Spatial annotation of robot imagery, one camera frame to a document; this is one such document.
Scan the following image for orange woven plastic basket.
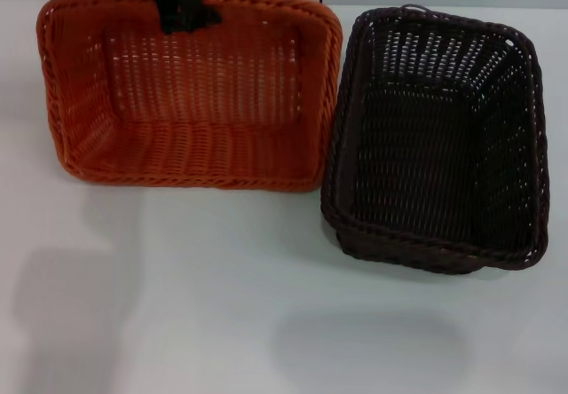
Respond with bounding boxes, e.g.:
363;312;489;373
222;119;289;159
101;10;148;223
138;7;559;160
35;0;345;193

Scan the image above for dark brown woven basket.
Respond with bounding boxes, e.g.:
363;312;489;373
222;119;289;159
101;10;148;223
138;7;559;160
319;6;551;276

